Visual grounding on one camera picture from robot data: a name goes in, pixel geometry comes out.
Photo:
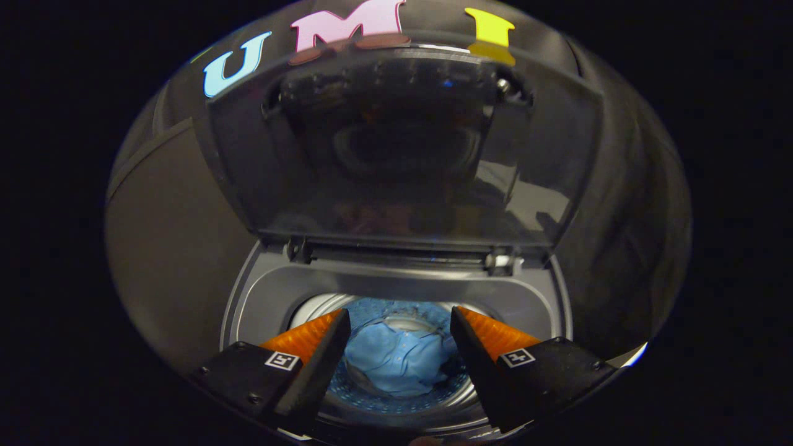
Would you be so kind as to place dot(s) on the grey washing machine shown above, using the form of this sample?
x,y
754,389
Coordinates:
x,y
396,285

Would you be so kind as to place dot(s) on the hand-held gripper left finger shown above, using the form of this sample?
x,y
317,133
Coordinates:
x,y
322,371

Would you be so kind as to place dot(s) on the light blue polo shirt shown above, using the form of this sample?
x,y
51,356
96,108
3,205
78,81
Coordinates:
x,y
396,365

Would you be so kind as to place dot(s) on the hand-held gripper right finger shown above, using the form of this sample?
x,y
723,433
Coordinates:
x,y
474,371

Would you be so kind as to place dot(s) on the dark glass washing machine lid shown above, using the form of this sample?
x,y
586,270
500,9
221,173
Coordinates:
x,y
396,155

